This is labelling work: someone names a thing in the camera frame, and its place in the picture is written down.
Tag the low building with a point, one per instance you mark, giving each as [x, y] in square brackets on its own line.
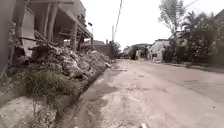
[98, 46]

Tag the utility pole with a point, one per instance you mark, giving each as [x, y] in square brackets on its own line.
[113, 33]

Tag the pile of rubble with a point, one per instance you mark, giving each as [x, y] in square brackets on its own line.
[70, 63]

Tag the white building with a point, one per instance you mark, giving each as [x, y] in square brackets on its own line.
[156, 48]

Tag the grey concrete road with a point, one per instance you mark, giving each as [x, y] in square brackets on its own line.
[150, 93]

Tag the robot's own part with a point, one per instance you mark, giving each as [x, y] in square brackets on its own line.
[143, 126]

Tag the unfinished concrete building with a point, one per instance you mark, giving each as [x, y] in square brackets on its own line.
[60, 16]

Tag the clump of grass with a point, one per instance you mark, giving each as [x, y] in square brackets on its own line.
[43, 83]

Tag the tall thin tree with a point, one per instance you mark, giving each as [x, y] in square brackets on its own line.
[171, 13]

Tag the clump of dark trees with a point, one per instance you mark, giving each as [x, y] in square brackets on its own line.
[203, 36]

